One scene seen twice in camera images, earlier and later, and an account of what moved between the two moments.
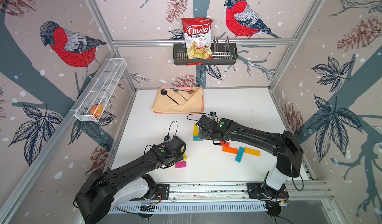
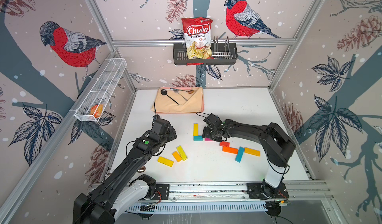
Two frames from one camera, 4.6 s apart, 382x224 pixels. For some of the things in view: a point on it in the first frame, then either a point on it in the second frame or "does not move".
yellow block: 196,130 does not move
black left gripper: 180,158 -> 172,133
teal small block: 196,138 does not move
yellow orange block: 252,152 does not move
